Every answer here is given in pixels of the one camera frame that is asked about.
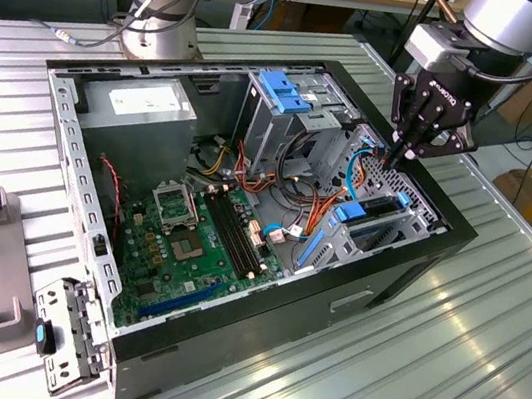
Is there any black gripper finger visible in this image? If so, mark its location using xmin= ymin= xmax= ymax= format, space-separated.
xmin=379 ymin=70 xmax=422 ymax=173
xmin=393 ymin=104 xmax=485 ymax=183

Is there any orange power wire black connector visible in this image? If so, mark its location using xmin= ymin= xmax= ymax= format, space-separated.
xmin=346 ymin=140 xmax=397 ymax=193

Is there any metal disk bay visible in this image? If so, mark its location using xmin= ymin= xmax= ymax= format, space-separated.
xmin=283 ymin=114 xmax=462 ymax=301

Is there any blue plastic cage latch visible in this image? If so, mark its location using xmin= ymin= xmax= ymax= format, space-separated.
xmin=254 ymin=69 xmax=318 ymax=119

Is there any metal drive cage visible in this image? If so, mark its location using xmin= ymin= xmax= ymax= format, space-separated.
xmin=226 ymin=62 xmax=370 ymax=197

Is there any black RAM slot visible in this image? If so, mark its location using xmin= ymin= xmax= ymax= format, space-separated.
xmin=192 ymin=192 xmax=260 ymax=281
xmin=206 ymin=190 xmax=272 ymax=276
xmin=212 ymin=190 xmax=278 ymax=274
xmin=198 ymin=191 xmax=266 ymax=279

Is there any metal socket cover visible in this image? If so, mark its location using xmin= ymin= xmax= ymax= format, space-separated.
xmin=146 ymin=175 xmax=207 ymax=239

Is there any black PC case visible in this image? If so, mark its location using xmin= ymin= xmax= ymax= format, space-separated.
xmin=0 ymin=15 xmax=503 ymax=399

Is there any green motherboard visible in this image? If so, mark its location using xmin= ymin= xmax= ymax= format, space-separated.
xmin=101 ymin=169 xmax=298 ymax=353

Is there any silver power supply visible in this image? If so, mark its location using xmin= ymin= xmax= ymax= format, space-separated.
xmin=64 ymin=63 xmax=205 ymax=206

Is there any blue expansion slot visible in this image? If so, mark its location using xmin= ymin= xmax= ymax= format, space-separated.
xmin=135 ymin=268 xmax=225 ymax=332

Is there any black latch blue stripe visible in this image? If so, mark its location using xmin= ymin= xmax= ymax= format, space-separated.
xmin=30 ymin=317 xmax=61 ymax=357

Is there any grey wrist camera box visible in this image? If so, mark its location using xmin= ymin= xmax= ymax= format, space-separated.
xmin=401 ymin=20 xmax=474 ymax=76

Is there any black camera cable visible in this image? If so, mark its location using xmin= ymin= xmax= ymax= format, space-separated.
xmin=444 ymin=12 xmax=532 ymax=91

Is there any blue data wire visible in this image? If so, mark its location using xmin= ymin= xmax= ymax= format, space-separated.
xmin=339 ymin=131 xmax=386 ymax=206

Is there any black cable copper sleeve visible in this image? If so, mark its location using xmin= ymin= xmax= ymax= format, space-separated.
xmin=419 ymin=0 xmax=465 ymax=28

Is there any orange red wire bundle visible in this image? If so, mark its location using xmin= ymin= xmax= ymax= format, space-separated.
xmin=229 ymin=139 xmax=285 ymax=200

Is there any white connector blue wire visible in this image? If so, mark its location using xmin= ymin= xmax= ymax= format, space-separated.
xmin=258 ymin=219 xmax=304 ymax=249

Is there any yellow orange wire bundle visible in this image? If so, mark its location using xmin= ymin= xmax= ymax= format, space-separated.
xmin=197 ymin=140 xmax=234 ymax=180

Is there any red black twisted wire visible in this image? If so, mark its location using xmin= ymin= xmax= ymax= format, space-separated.
xmin=86 ymin=154 xmax=133 ymax=243

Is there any grey cable silver connector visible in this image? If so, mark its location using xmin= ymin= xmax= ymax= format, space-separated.
xmin=25 ymin=0 xmax=140 ymax=57

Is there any metal card retention bracket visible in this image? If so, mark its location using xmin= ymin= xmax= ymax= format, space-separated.
xmin=20 ymin=273 xmax=125 ymax=399

